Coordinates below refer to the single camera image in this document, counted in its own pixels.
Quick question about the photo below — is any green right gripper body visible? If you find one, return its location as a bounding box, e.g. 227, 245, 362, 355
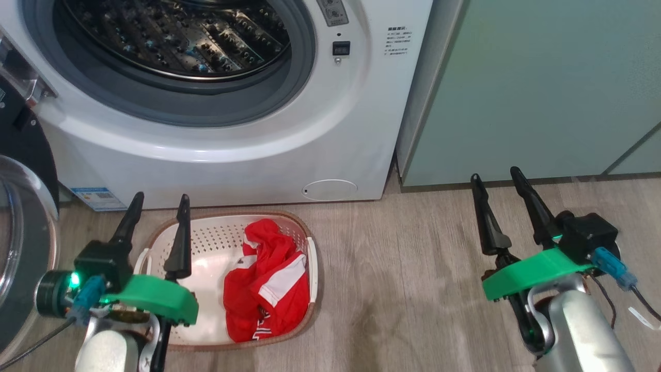
482, 247, 595, 302

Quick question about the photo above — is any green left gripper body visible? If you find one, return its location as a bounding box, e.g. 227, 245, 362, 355
101, 274, 200, 327

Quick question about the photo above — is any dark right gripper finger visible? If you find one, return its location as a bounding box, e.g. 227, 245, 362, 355
470, 174, 513, 257
510, 166, 562, 247

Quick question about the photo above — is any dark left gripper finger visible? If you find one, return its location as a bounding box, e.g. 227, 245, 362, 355
109, 192, 146, 245
164, 194, 193, 281

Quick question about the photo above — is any red and white jersey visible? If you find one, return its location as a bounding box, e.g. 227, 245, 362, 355
223, 219, 311, 343

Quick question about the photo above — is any washing machine glass door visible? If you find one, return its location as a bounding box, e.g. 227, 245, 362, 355
0, 31, 60, 362

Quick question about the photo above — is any grey rubber door gasket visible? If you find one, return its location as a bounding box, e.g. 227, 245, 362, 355
21, 0, 317, 128

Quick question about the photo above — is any white front-load washing machine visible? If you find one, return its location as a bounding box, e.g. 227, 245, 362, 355
0, 0, 435, 211

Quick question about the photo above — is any stainless steel washing machine drum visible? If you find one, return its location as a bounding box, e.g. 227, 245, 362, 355
61, 0, 293, 83

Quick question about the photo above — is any cream basket with brown rim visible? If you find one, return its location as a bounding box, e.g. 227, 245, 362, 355
133, 210, 319, 352

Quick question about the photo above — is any blue energy label sticker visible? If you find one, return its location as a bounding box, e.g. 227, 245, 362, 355
70, 187, 128, 212

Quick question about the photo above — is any pale green cabinet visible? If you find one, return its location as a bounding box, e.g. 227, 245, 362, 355
395, 0, 661, 188

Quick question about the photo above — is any round white filter cover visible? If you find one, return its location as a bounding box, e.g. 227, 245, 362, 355
302, 179, 358, 202

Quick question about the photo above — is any blue plug left camera cable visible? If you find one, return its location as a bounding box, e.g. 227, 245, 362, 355
0, 275, 107, 370

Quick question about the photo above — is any blue plug camera cable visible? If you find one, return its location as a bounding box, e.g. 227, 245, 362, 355
591, 246, 661, 323
0, 275, 107, 370

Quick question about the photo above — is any blue plug right camera cable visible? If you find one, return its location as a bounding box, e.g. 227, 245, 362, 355
591, 246, 661, 323

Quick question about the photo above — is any thin dark right gripper wire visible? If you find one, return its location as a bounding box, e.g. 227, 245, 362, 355
589, 276, 618, 330

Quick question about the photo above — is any white cable tag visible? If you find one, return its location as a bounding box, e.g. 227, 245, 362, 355
628, 307, 661, 332

